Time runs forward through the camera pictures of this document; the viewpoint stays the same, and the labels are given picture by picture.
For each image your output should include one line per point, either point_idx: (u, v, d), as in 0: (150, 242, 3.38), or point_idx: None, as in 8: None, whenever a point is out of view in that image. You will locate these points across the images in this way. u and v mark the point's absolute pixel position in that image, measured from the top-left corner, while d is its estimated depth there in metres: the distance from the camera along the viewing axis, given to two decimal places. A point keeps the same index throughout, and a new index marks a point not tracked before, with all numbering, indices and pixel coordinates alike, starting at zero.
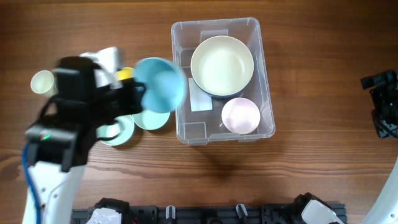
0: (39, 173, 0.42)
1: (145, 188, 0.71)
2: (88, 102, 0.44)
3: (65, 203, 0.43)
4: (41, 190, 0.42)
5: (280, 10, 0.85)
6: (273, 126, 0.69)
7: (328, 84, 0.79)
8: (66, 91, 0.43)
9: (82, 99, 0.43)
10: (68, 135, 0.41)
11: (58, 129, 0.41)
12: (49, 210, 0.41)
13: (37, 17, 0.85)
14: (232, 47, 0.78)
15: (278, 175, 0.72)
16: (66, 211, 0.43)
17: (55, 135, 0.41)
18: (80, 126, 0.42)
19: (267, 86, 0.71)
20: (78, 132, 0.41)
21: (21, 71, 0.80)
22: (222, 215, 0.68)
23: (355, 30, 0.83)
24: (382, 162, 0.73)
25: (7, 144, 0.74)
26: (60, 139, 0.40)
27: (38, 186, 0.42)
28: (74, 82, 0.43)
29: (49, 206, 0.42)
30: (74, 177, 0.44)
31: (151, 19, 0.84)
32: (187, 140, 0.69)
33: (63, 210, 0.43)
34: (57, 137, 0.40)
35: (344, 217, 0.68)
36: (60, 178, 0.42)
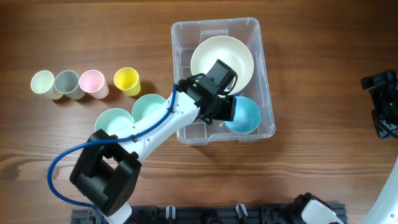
0: (184, 96, 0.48)
1: (145, 188, 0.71)
2: (220, 91, 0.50)
3: (174, 127, 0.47)
4: (176, 104, 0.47)
5: (280, 10, 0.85)
6: (273, 125, 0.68)
7: (328, 84, 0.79)
8: (218, 74, 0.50)
9: (217, 83, 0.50)
10: (196, 98, 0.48)
11: (202, 89, 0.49)
12: (175, 117, 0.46)
13: (37, 17, 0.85)
14: (232, 48, 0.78)
15: (278, 175, 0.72)
16: (162, 139, 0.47)
17: (189, 94, 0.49)
18: (209, 98, 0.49)
19: (267, 86, 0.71)
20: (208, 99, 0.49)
21: (21, 71, 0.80)
22: (222, 215, 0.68)
23: (355, 30, 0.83)
24: (382, 162, 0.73)
25: (7, 144, 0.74)
26: (193, 98, 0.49)
27: (177, 97, 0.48)
28: (224, 75, 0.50)
29: (173, 118, 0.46)
30: (189, 117, 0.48)
31: (151, 19, 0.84)
32: (187, 140, 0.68)
33: (166, 134, 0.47)
34: (192, 96, 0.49)
35: (344, 217, 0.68)
36: (192, 107, 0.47)
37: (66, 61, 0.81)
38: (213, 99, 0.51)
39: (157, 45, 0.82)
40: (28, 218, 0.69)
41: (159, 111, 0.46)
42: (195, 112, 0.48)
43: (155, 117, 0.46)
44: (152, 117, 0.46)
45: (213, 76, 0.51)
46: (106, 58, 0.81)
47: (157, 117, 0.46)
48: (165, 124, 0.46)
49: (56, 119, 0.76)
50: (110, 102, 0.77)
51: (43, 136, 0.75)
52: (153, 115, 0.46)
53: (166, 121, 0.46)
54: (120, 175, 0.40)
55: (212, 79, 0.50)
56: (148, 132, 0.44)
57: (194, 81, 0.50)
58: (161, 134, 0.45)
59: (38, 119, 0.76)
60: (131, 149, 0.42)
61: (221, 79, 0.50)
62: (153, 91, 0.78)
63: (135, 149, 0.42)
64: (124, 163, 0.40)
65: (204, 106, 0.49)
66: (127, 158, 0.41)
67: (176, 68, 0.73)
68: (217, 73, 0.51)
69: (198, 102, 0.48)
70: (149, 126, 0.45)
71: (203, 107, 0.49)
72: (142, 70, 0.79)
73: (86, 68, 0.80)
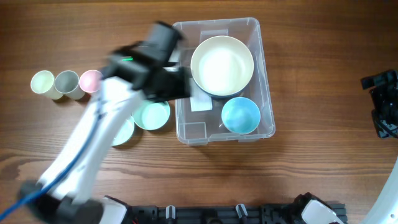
0: (111, 88, 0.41)
1: (145, 188, 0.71)
2: (166, 58, 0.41)
3: (112, 134, 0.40)
4: (104, 102, 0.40)
5: (280, 10, 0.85)
6: (273, 125, 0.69)
7: (328, 84, 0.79)
8: (158, 36, 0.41)
9: (163, 47, 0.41)
10: (141, 69, 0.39)
11: (142, 59, 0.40)
12: (104, 123, 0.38)
13: (37, 17, 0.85)
14: (232, 47, 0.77)
15: (278, 175, 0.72)
16: (110, 142, 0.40)
17: (127, 66, 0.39)
18: (155, 66, 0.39)
19: (267, 86, 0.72)
20: (153, 68, 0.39)
21: (21, 71, 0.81)
22: (222, 215, 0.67)
23: (355, 30, 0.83)
24: (382, 162, 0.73)
25: (7, 144, 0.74)
26: (135, 70, 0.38)
27: (102, 96, 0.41)
28: (165, 36, 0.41)
29: (107, 120, 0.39)
30: (128, 107, 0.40)
31: (150, 19, 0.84)
32: (187, 140, 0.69)
33: (107, 144, 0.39)
34: (133, 67, 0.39)
35: (344, 217, 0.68)
36: (125, 96, 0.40)
37: (66, 61, 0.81)
38: (160, 70, 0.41)
39: None
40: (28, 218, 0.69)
41: (90, 122, 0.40)
42: (132, 99, 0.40)
43: (84, 134, 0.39)
44: (81, 137, 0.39)
45: (150, 41, 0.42)
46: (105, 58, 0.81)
47: (86, 133, 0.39)
48: (96, 136, 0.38)
49: (55, 119, 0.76)
50: None
51: (43, 136, 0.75)
52: (84, 135, 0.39)
53: (99, 132, 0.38)
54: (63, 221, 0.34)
55: (152, 45, 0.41)
56: (78, 160, 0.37)
57: (135, 49, 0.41)
58: (96, 150, 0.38)
59: (37, 119, 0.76)
60: (68, 187, 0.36)
61: (164, 40, 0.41)
62: None
63: (69, 185, 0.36)
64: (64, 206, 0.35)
65: (153, 76, 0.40)
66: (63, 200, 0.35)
67: None
68: (157, 35, 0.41)
69: (142, 74, 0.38)
70: (83, 147, 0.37)
71: (150, 81, 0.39)
72: None
73: (86, 68, 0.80)
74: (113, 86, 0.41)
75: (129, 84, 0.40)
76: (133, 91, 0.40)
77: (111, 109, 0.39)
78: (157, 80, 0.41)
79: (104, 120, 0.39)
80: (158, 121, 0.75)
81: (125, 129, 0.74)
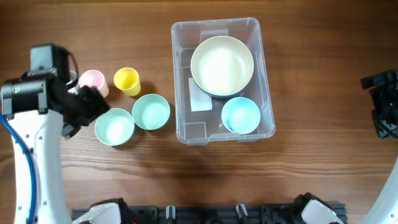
0: (19, 121, 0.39)
1: (145, 188, 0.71)
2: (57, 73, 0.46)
3: (55, 162, 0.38)
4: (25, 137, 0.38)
5: (280, 10, 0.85)
6: (273, 125, 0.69)
7: (328, 85, 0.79)
8: (43, 58, 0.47)
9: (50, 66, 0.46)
10: (38, 84, 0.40)
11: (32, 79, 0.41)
12: (38, 156, 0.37)
13: (37, 17, 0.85)
14: (232, 48, 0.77)
15: (278, 175, 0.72)
16: (56, 164, 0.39)
17: (25, 88, 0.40)
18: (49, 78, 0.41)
19: (267, 86, 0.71)
20: (48, 81, 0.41)
21: (21, 71, 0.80)
22: (222, 215, 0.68)
23: (354, 30, 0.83)
24: (382, 162, 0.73)
25: (6, 144, 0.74)
26: (31, 90, 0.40)
27: (20, 134, 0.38)
28: (51, 56, 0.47)
29: (38, 150, 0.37)
30: (53, 130, 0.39)
31: (151, 19, 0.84)
32: (187, 140, 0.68)
33: (55, 170, 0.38)
34: (29, 88, 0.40)
35: (344, 217, 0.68)
36: (41, 122, 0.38)
37: None
38: (55, 82, 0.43)
39: (157, 45, 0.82)
40: None
41: (22, 165, 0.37)
42: (50, 122, 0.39)
43: (23, 178, 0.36)
44: (22, 182, 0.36)
45: (40, 63, 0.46)
46: (106, 58, 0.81)
47: (26, 177, 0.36)
48: (38, 171, 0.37)
49: None
50: (110, 102, 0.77)
51: None
52: (20, 180, 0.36)
53: (37, 168, 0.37)
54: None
55: (41, 67, 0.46)
56: (37, 203, 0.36)
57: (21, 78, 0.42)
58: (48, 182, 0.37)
59: None
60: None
61: (50, 59, 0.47)
62: (153, 90, 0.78)
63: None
64: None
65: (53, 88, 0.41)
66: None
67: (176, 68, 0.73)
68: (42, 58, 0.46)
69: (40, 88, 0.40)
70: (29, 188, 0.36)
71: (51, 92, 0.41)
72: (142, 70, 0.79)
73: (86, 68, 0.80)
74: (23, 119, 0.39)
75: (36, 110, 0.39)
76: (45, 112, 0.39)
77: (34, 138, 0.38)
78: (56, 92, 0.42)
79: (37, 154, 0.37)
80: (158, 121, 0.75)
81: (126, 129, 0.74)
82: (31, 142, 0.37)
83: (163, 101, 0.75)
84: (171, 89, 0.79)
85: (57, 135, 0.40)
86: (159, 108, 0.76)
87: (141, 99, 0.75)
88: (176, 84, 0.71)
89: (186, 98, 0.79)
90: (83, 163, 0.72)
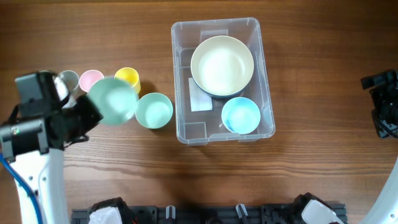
0: (22, 166, 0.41)
1: (144, 188, 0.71)
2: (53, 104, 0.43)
3: (58, 195, 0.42)
4: (29, 177, 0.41)
5: (280, 10, 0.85)
6: (273, 125, 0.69)
7: (328, 85, 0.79)
8: (33, 88, 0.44)
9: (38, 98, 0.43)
10: (35, 124, 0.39)
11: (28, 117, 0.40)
12: (44, 194, 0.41)
13: (37, 17, 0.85)
14: (232, 48, 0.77)
15: (278, 175, 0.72)
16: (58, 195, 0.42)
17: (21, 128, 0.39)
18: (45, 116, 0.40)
19: (267, 86, 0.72)
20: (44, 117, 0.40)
21: (22, 71, 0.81)
22: (222, 215, 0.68)
23: (354, 30, 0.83)
24: (382, 162, 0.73)
25: None
26: (29, 130, 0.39)
27: (23, 177, 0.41)
28: (39, 86, 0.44)
29: (43, 190, 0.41)
30: (55, 168, 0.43)
31: (151, 19, 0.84)
32: (187, 140, 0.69)
33: (60, 200, 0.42)
34: (25, 127, 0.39)
35: (344, 217, 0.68)
36: (44, 161, 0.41)
37: (66, 61, 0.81)
38: (55, 114, 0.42)
39: (157, 45, 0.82)
40: None
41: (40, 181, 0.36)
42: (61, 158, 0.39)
43: (30, 214, 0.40)
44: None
45: (28, 96, 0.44)
46: (106, 58, 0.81)
47: (30, 211, 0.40)
48: (43, 207, 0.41)
49: None
50: None
51: None
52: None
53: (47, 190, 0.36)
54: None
55: (32, 100, 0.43)
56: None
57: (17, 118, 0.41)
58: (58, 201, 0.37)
59: None
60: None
61: (39, 89, 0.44)
62: (153, 91, 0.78)
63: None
64: None
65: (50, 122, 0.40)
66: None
67: (176, 68, 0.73)
68: (30, 90, 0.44)
69: (38, 125, 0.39)
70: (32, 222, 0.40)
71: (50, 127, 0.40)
72: (142, 70, 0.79)
73: (86, 68, 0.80)
74: (27, 162, 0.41)
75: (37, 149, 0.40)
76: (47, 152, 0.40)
77: (38, 180, 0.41)
78: (55, 126, 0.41)
79: (42, 193, 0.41)
80: (160, 121, 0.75)
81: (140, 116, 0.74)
82: (35, 185, 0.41)
83: (163, 99, 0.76)
84: (171, 89, 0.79)
85: (58, 173, 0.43)
86: (160, 106, 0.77)
87: (145, 98, 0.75)
88: (176, 84, 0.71)
89: (186, 97, 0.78)
90: (83, 163, 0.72)
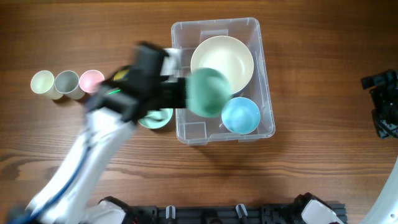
0: (99, 119, 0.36)
1: (144, 188, 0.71)
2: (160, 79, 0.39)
3: (103, 160, 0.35)
4: (92, 132, 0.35)
5: (280, 10, 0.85)
6: (273, 125, 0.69)
7: (328, 85, 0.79)
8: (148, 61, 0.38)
9: (147, 72, 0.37)
10: (130, 101, 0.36)
11: (131, 87, 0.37)
12: (96, 152, 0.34)
13: (37, 17, 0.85)
14: (232, 47, 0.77)
15: (278, 175, 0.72)
16: (90, 177, 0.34)
17: (115, 98, 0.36)
18: (143, 95, 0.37)
19: (267, 86, 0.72)
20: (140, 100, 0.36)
21: (22, 71, 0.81)
22: (222, 215, 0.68)
23: (355, 30, 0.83)
24: (382, 162, 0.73)
25: (7, 144, 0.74)
26: (122, 103, 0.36)
27: (89, 129, 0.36)
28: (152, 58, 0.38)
29: (91, 155, 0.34)
30: (120, 135, 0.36)
31: (151, 19, 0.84)
32: (187, 140, 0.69)
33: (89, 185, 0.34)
34: (121, 99, 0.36)
35: (344, 217, 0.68)
36: (112, 127, 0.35)
37: (66, 61, 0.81)
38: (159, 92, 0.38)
39: (157, 45, 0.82)
40: None
41: (102, 117, 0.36)
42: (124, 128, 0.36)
43: (66, 171, 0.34)
44: (71, 160, 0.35)
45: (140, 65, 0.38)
46: (106, 58, 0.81)
47: (74, 162, 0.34)
48: (81, 172, 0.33)
49: (55, 119, 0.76)
50: None
51: (42, 136, 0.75)
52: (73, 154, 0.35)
53: (94, 131, 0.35)
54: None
55: (141, 71, 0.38)
56: (69, 183, 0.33)
57: (117, 82, 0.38)
58: (103, 152, 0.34)
59: (37, 119, 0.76)
60: (56, 214, 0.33)
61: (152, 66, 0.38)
62: None
63: (58, 213, 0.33)
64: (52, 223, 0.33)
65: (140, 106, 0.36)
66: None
67: None
68: (146, 61, 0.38)
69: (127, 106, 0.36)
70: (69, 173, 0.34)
71: (138, 111, 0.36)
72: None
73: (86, 68, 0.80)
74: (101, 116, 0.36)
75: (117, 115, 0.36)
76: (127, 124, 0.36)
77: (100, 140, 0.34)
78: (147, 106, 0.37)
79: (95, 152, 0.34)
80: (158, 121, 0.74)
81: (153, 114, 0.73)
82: (97, 140, 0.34)
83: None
84: None
85: (110, 147, 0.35)
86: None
87: None
88: None
89: None
90: None
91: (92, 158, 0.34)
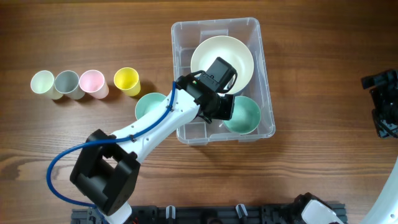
0: (182, 94, 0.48)
1: (144, 188, 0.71)
2: (220, 87, 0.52)
3: (176, 125, 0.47)
4: (176, 101, 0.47)
5: (280, 10, 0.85)
6: (273, 125, 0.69)
7: (328, 85, 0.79)
8: (217, 71, 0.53)
9: (217, 79, 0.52)
10: (197, 94, 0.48)
11: (204, 85, 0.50)
12: (174, 115, 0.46)
13: (37, 17, 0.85)
14: (233, 47, 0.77)
15: (278, 175, 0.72)
16: (163, 137, 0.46)
17: (191, 90, 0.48)
18: (210, 94, 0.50)
19: (267, 86, 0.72)
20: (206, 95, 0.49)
21: (22, 70, 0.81)
22: (222, 215, 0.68)
23: (355, 30, 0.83)
24: (382, 162, 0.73)
25: (6, 144, 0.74)
26: (192, 94, 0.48)
27: (174, 97, 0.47)
28: (223, 72, 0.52)
29: (173, 116, 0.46)
30: (188, 116, 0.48)
31: (151, 19, 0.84)
32: (187, 140, 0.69)
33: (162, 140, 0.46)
34: (193, 92, 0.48)
35: (344, 217, 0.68)
36: (191, 106, 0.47)
37: (66, 61, 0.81)
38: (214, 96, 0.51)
39: (157, 45, 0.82)
40: (29, 218, 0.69)
41: (185, 95, 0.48)
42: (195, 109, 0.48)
43: (150, 119, 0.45)
44: (152, 114, 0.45)
45: (212, 73, 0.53)
46: (105, 58, 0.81)
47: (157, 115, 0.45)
48: (163, 124, 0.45)
49: (55, 119, 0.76)
50: (109, 102, 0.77)
51: (43, 136, 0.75)
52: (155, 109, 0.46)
53: (176, 102, 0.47)
54: (119, 172, 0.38)
55: (212, 76, 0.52)
56: (148, 130, 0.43)
57: (194, 79, 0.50)
58: (177, 119, 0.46)
59: (37, 119, 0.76)
60: (130, 148, 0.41)
61: (221, 76, 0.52)
62: (153, 91, 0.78)
63: (134, 148, 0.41)
64: (124, 164, 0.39)
65: (205, 102, 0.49)
66: (127, 157, 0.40)
67: (176, 68, 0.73)
68: (217, 71, 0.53)
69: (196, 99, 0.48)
70: (152, 123, 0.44)
71: (203, 105, 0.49)
72: (142, 70, 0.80)
73: (86, 68, 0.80)
74: (183, 94, 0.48)
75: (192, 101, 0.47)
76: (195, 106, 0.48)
77: (178, 108, 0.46)
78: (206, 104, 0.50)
79: (173, 114, 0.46)
80: None
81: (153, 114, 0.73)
82: (176, 106, 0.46)
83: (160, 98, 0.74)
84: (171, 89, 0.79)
85: (185, 119, 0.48)
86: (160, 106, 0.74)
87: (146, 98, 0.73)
88: None
89: None
90: None
91: (170, 119, 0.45)
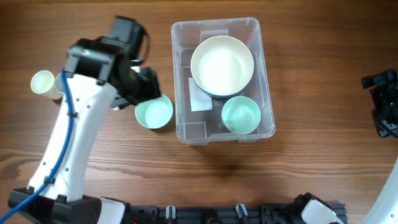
0: (76, 85, 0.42)
1: (144, 188, 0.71)
2: (129, 48, 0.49)
3: (92, 125, 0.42)
4: (74, 101, 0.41)
5: (280, 10, 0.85)
6: (273, 125, 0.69)
7: (328, 85, 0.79)
8: (120, 33, 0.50)
9: (124, 40, 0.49)
10: (106, 57, 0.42)
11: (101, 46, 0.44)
12: (82, 119, 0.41)
13: (37, 17, 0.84)
14: (232, 47, 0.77)
15: (278, 175, 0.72)
16: (86, 144, 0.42)
17: (91, 56, 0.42)
18: (119, 56, 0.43)
19: (267, 86, 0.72)
20: (115, 55, 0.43)
21: (22, 71, 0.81)
22: (222, 215, 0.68)
23: (354, 30, 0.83)
24: (382, 162, 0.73)
25: (6, 144, 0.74)
26: (96, 60, 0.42)
27: (71, 96, 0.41)
28: (129, 32, 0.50)
29: (78, 123, 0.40)
30: (102, 101, 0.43)
31: (151, 19, 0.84)
32: (187, 140, 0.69)
33: (87, 142, 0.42)
34: (94, 57, 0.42)
35: (344, 217, 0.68)
36: (97, 92, 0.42)
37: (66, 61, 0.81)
38: (123, 59, 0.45)
39: (157, 45, 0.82)
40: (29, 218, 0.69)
41: (78, 81, 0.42)
42: (101, 94, 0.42)
43: (60, 137, 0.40)
44: (59, 137, 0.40)
45: (115, 35, 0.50)
46: None
47: (64, 130, 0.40)
48: (74, 132, 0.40)
49: (55, 119, 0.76)
50: None
51: (42, 136, 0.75)
52: (59, 130, 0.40)
53: (74, 102, 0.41)
54: (60, 218, 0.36)
55: (117, 38, 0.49)
56: (61, 155, 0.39)
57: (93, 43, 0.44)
58: (86, 121, 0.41)
59: (37, 119, 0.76)
60: (55, 193, 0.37)
61: (127, 36, 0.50)
62: None
63: (57, 188, 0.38)
64: (57, 208, 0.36)
65: (116, 67, 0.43)
66: (55, 204, 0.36)
67: (176, 68, 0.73)
68: (121, 32, 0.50)
69: (106, 63, 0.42)
70: (61, 143, 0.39)
71: (113, 70, 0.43)
72: None
73: None
74: (78, 85, 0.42)
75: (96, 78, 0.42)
76: (104, 83, 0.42)
77: (84, 105, 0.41)
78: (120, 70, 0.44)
79: (79, 121, 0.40)
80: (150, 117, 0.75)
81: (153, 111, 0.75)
82: (78, 109, 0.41)
83: (163, 99, 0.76)
84: (171, 89, 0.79)
85: (102, 108, 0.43)
86: (164, 108, 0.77)
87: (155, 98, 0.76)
88: (176, 84, 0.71)
89: (186, 97, 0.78)
90: None
91: (78, 127, 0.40)
